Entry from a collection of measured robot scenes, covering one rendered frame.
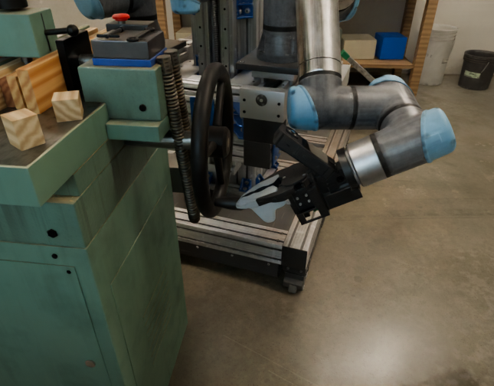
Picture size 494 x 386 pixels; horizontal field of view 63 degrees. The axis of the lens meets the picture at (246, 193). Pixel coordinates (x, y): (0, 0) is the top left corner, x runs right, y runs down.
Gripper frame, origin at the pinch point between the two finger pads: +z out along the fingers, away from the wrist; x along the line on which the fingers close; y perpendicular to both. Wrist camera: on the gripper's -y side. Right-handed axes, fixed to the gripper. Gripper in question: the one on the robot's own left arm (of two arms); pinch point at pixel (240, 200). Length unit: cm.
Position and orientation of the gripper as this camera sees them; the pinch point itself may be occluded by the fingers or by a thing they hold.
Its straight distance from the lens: 71.9
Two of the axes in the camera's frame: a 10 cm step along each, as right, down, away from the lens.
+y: 4.8, 7.9, 3.9
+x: 1.2, -5.0, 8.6
